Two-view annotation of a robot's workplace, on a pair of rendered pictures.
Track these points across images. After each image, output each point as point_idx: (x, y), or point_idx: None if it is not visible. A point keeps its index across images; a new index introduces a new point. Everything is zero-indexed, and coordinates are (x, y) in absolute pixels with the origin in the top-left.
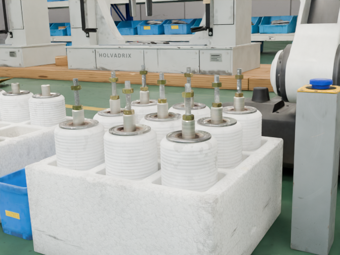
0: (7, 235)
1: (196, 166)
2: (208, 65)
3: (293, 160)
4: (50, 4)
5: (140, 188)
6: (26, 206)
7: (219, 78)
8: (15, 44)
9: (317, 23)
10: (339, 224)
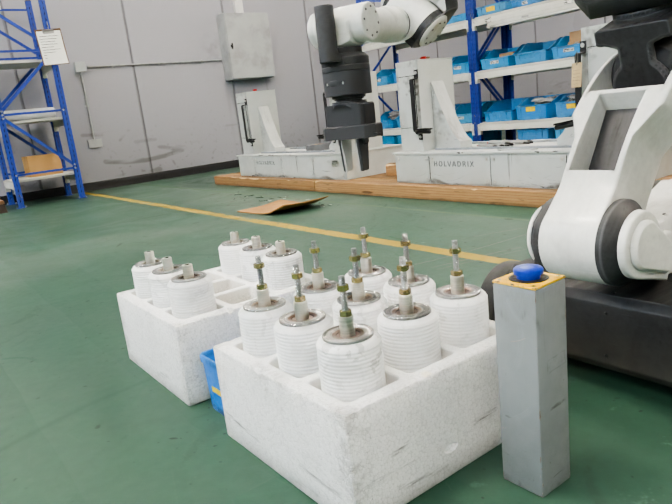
0: (215, 411)
1: (344, 372)
2: None
3: (579, 351)
4: None
5: (291, 388)
6: None
7: None
8: (338, 151)
9: (603, 164)
10: (600, 454)
